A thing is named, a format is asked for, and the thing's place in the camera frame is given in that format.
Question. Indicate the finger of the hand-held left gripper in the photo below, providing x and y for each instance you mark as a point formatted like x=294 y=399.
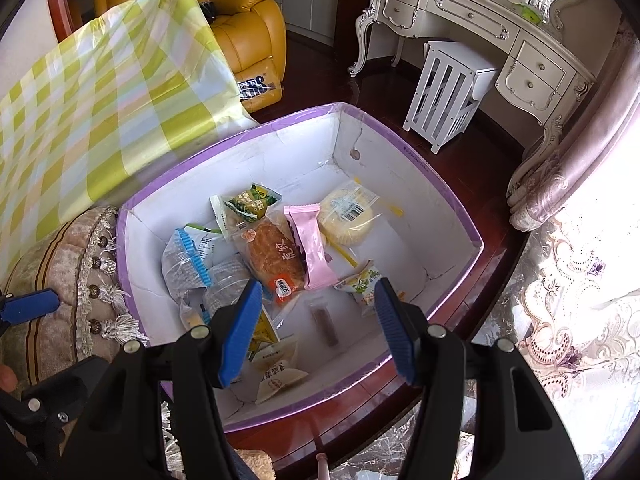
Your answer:
x=32 y=302
x=45 y=405

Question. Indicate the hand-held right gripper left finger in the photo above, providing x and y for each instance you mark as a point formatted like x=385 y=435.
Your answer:
x=240 y=335

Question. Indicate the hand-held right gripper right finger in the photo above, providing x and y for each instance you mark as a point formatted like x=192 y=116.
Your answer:
x=395 y=330

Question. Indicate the small green yellow packet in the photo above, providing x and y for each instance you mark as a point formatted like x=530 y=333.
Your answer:
x=262 y=335

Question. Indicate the white nut packet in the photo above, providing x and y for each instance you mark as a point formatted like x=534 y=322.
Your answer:
x=277 y=370

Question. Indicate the orange and white snack packet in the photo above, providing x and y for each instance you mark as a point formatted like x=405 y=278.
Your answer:
x=362 y=285

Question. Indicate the clear packet with brown bar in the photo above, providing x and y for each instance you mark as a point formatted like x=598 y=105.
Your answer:
x=326 y=325

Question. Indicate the brown sandwich cake packet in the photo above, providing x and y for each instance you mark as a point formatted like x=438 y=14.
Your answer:
x=270 y=255

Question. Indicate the blue and clear snack packet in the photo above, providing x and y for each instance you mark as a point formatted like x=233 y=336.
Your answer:
x=187 y=260

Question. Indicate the white and green snack packet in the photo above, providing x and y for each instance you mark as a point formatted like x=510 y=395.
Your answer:
x=205 y=245

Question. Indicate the pink snack packet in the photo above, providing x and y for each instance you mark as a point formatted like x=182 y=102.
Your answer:
x=307 y=250

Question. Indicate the round yellow cake packet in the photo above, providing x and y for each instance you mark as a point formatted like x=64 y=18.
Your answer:
x=345 y=212

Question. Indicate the green pea packet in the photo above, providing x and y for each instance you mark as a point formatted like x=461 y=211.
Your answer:
x=247 y=205

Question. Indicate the white box with purple rim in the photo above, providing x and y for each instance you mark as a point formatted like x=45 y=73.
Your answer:
x=400 y=185

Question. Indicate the person's left hand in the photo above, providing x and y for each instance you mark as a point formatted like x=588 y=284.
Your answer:
x=6 y=377

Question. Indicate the striped tasselled sofa cushion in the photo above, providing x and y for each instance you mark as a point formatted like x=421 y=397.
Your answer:
x=50 y=270

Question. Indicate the beige fluffy item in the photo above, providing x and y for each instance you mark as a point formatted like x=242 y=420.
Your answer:
x=252 y=465

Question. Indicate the pink and white rod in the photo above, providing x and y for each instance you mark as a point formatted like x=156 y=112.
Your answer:
x=322 y=460

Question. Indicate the embroidered lace curtain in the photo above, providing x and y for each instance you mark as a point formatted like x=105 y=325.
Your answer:
x=575 y=285

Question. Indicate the green checked tablecloth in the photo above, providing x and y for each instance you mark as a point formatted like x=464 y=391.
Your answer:
x=100 y=110

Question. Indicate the white slatted stool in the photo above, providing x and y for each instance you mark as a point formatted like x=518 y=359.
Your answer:
x=440 y=90

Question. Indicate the pink velvet curtain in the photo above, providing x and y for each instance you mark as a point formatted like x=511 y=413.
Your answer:
x=575 y=160

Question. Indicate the printed bag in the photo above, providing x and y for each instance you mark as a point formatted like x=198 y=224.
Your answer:
x=260 y=85

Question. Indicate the yellow leather armchair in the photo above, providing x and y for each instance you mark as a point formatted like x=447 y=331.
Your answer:
x=250 y=30

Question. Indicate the black item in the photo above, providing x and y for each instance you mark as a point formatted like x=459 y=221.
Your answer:
x=207 y=10

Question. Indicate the white ornate dressing table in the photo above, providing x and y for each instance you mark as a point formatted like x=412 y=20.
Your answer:
x=465 y=10

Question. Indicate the white cabinet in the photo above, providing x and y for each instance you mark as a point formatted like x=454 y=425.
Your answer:
x=310 y=0

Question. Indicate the green item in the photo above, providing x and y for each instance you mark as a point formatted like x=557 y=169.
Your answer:
x=525 y=11

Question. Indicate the red-brown wooden frame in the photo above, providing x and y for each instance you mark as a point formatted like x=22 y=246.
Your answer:
x=65 y=10

